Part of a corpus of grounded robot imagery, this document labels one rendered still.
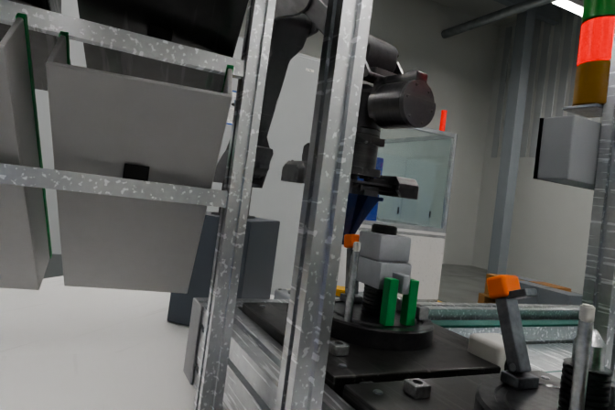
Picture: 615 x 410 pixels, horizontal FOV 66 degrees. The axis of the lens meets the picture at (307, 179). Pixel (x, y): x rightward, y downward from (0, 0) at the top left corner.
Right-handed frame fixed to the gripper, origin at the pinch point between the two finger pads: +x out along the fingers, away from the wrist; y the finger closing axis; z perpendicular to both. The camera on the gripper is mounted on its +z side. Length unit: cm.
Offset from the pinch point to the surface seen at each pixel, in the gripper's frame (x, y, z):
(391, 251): 2.4, 0.5, -11.2
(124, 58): -12.9, 30.7, -7.6
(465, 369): 12.1, -3.2, -20.5
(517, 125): -180, -710, 589
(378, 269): 4.5, 2.1, -11.4
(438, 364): 12.0, -0.8, -19.4
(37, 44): -12.4, 37.7, -7.8
